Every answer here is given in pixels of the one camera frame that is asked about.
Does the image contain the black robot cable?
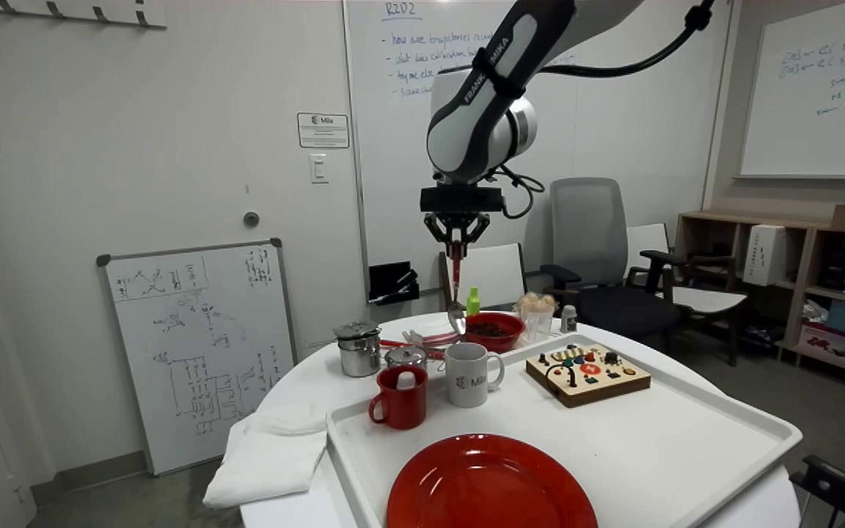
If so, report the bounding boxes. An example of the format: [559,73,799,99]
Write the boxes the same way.
[494,0,720,224]

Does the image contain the white mug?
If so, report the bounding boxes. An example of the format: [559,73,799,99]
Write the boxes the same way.
[443,340,507,410]

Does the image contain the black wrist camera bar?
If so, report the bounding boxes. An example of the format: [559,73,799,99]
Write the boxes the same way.
[419,186,504,218]

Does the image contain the white wall sign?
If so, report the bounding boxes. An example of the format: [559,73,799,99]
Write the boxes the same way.
[295,108,353,153]

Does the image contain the white binder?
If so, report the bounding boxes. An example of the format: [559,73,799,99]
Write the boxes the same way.
[743,219,793,287]

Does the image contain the small black case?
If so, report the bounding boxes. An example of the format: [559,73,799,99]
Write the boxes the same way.
[368,259,422,307]

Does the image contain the white square panel chair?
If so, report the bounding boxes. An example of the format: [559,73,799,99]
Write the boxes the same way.
[440,241,528,313]

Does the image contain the clear plastic cup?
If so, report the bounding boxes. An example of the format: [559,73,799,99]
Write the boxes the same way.
[516,291,560,340]

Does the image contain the wooden shelf unit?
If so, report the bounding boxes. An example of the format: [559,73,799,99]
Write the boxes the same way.
[675,208,845,387]

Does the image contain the red handled utensil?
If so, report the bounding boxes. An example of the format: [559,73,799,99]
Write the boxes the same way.
[378,328,462,357]

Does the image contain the wooden peg board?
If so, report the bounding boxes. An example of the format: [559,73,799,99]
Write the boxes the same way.
[522,340,655,410]

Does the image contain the red handled metal spoon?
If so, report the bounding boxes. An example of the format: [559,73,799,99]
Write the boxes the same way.
[447,239,471,338]

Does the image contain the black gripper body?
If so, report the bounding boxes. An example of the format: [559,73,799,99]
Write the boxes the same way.
[438,212,484,239]

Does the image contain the wall coat hook rack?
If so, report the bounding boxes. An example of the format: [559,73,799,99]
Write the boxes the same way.
[0,0,171,32]

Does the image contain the small framed leaning whiteboard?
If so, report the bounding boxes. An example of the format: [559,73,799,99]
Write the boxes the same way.
[95,234,299,479]

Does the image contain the white light switch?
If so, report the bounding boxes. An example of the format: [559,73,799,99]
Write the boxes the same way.
[308,149,331,187]

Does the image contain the red plate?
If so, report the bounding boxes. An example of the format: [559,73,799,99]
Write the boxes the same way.
[384,431,601,528]

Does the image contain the white plastic tray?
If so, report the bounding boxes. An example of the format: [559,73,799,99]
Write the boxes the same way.
[325,332,805,528]

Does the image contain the white cloth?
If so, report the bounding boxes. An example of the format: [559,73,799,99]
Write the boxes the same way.
[201,400,331,511]

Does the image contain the red bowl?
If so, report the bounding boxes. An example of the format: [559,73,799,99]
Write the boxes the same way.
[459,312,528,356]

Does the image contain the metal canister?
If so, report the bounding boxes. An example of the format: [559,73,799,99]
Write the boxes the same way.
[331,319,384,382]

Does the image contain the red mug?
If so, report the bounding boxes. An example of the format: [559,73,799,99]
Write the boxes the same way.
[368,363,431,435]

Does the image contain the small metal cup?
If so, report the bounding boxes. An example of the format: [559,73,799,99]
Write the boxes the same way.
[383,346,431,372]

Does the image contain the whiteboard with teal writing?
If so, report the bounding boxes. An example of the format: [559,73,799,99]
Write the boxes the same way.
[741,0,845,186]

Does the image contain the white chair with black armrest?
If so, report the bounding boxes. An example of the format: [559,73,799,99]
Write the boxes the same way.
[625,219,751,371]

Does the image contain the grey office chair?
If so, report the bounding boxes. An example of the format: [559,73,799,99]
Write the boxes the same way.
[522,175,691,346]

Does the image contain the red and white box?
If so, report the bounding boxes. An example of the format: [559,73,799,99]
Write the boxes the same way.
[799,319,845,368]

